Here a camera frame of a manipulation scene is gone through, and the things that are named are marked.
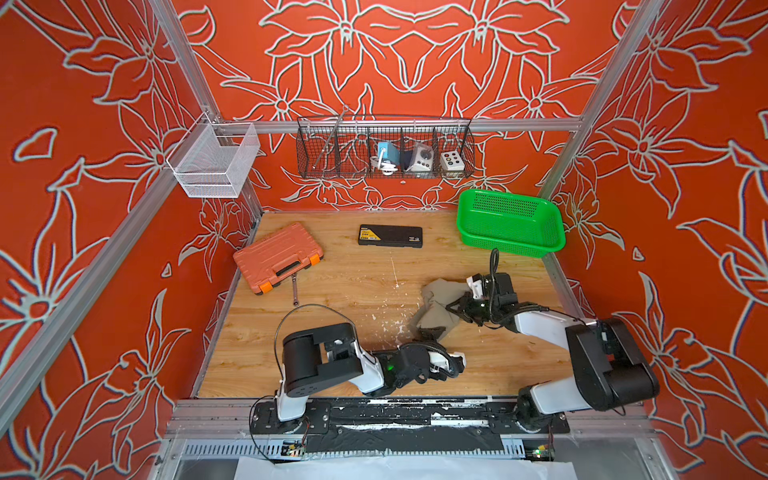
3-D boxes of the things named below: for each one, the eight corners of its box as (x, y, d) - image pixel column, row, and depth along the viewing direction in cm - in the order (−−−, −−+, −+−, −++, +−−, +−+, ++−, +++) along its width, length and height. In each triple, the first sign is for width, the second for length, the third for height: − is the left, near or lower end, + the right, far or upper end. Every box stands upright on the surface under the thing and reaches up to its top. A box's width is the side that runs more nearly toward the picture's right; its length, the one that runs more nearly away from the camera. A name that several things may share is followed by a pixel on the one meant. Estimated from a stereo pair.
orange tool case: (257, 297, 97) (252, 289, 93) (238, 260, 107) (232, 251, 103) (325, 258, 107) (323, 250, 103) (302, 228, 116) (299, 219, 113)
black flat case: (357, 244, 112) (357, 239, 109) (360, 229, 117) (359, 224, 114) (421, 248, 111) (422, 242, 108) (421, 232, 116) (422, 226, 113)
